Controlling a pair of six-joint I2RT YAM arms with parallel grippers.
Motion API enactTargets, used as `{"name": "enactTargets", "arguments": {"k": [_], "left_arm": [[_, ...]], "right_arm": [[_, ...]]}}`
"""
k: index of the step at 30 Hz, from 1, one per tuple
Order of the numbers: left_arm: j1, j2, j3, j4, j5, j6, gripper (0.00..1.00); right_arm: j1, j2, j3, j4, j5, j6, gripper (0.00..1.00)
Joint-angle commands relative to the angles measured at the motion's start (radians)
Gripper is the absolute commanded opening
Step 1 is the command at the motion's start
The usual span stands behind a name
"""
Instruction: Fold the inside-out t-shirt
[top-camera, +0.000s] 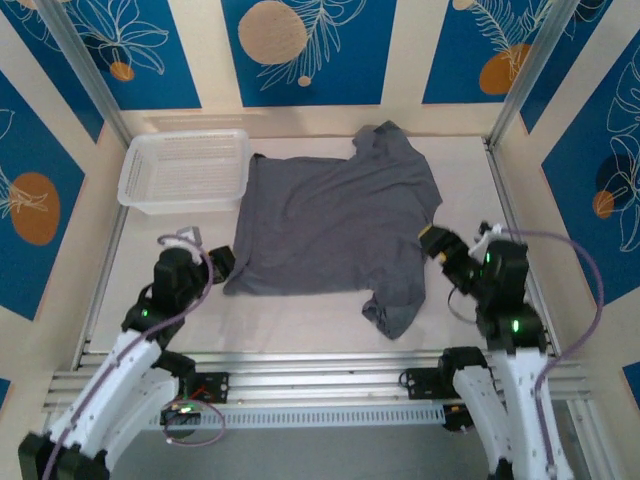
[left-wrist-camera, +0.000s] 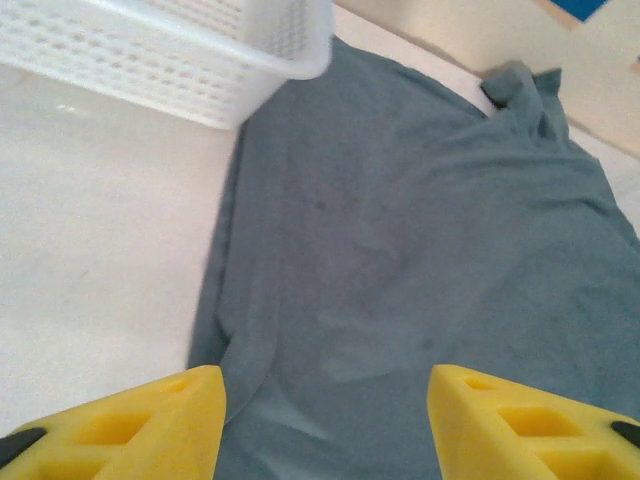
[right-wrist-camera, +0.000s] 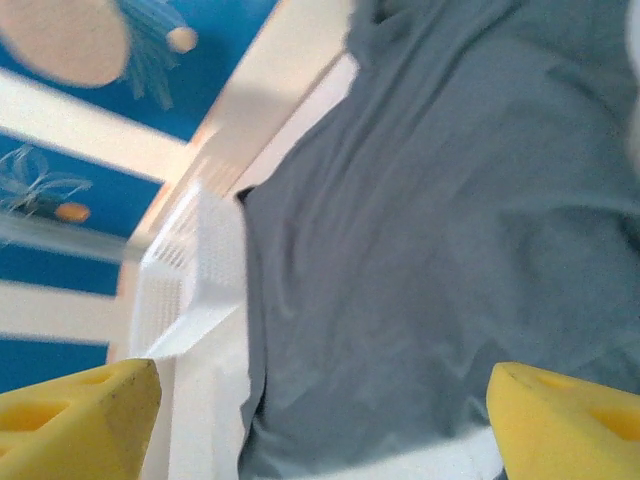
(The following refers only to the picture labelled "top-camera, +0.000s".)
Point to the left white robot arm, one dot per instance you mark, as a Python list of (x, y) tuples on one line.
[(100, 390)]

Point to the aluminium frame bar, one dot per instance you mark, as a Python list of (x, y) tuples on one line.
[(584, 440)]

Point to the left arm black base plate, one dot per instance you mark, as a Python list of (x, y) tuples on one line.
[(215, 387)]

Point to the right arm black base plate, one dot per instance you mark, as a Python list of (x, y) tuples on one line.
[(420, 382)]

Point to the grey t-shirt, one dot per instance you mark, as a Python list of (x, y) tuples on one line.
[(330, 220)]

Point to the aluminium frame post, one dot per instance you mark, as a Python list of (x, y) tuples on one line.
[(85, 65), (537, 55)]

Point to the white perforated plastic basket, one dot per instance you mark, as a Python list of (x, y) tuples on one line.
[(185, 170)]

